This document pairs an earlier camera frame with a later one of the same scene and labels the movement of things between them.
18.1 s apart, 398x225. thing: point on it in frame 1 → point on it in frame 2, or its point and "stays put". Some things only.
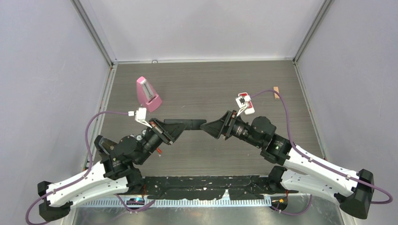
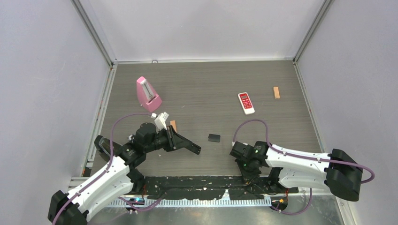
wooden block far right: [276, 88] stays put
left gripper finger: [168, 132] → [179, 142]
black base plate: [238, 187] stays put
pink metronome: [148, 96] stays put
